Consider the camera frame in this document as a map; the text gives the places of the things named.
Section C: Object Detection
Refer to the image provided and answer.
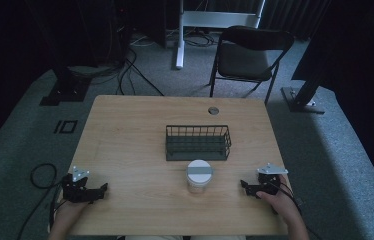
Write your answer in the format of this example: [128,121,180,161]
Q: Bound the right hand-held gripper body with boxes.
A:
[255,162,290,198]

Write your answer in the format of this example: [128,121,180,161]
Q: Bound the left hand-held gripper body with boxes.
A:
[61,165,92,204]

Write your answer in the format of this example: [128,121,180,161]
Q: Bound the white round jar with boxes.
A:
[185,159,215,195]

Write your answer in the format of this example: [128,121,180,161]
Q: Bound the black wire basket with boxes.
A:
[164,124,233,162]

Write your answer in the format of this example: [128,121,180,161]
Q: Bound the person's left hand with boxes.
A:
[54,199,89,224]

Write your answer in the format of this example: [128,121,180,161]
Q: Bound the person's right hand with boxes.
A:
[255,174,299,222]

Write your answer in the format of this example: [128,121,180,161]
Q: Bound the black stand with bolted base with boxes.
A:
[280,74,327,115]

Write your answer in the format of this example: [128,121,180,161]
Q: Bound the black stand with flat base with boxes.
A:
[38,64,93,107]

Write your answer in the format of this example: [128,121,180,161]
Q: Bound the black folding chair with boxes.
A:
[208,25,295,106]

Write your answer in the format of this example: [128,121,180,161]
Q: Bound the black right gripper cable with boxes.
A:
[274,181,304,216]

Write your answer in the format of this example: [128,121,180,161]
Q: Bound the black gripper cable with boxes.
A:
[16,162,63,240]
[274,181,304,216]

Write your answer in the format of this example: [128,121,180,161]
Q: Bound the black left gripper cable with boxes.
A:
[16,162,63,240]

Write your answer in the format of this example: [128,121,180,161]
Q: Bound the black floor cables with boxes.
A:
[69,31,219,98]

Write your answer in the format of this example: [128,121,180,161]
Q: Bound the white metal desk frame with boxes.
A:
[175,0,266,70]

